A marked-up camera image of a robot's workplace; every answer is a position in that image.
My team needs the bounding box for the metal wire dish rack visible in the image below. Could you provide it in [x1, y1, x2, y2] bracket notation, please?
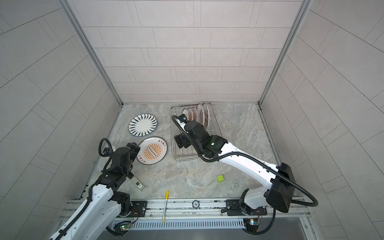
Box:
[170, 102, 223, 163]

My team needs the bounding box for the aluminium mounting rail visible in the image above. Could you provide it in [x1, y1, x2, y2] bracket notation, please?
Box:
[58, 196, 311, 222]

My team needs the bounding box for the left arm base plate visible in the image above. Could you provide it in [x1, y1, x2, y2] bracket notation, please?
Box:
[119, 201, 148, 218]

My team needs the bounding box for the black silver remote tool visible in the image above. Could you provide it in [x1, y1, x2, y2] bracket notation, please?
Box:
[128, 173, 145, 192]

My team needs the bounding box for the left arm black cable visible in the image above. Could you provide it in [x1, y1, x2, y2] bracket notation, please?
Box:
[53, 137, 115, 240]

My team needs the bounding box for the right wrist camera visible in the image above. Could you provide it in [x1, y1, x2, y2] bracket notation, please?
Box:
[179, 114, 188, 124]

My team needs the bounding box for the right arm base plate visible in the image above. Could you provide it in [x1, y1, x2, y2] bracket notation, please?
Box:
[225, 199, 268, 217]

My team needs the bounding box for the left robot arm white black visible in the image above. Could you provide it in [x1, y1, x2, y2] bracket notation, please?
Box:
[50, 138, 141, 240]

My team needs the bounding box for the green cube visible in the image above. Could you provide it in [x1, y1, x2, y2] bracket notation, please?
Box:
[217, 175, 224, 183]

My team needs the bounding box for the black striped white plate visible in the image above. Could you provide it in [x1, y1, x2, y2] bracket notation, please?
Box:
[128, 114, 158, 137]

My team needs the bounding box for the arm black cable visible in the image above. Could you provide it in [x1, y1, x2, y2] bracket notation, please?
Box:
[170, 115, 319, 235]
[53, 137, 115, 240]

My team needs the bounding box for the left circuit board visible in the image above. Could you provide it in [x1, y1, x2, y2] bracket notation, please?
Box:
[114, 221, 132, 235]

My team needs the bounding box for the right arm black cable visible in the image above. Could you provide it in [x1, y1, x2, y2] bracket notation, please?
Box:
[170, 115, 319, 235]

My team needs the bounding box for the yellow white pen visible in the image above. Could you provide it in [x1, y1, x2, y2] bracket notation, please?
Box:
[162, 190, 170, 223]

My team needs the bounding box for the orange sunburst plate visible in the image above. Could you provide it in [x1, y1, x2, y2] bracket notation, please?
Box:
[137, 137, 168, 165]
[187, 108, 194, 121]
[182, 108, 189, 120]

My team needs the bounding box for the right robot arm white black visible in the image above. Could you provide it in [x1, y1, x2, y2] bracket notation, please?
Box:
[171, 116, 295, 216]

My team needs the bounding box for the rearmost white plate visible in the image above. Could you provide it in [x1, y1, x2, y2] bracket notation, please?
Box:
[202, 103, 211, 130]

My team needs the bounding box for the circuit board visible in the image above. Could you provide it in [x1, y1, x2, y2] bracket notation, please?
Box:
[243, 219, 260, 234]
[114, 221, 132, 235]

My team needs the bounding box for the right circuit board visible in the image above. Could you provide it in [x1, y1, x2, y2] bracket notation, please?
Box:
[243, 219, 260, 234]

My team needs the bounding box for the red text white plate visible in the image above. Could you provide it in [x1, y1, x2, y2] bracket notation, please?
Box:
[197, 104, 205, 125]

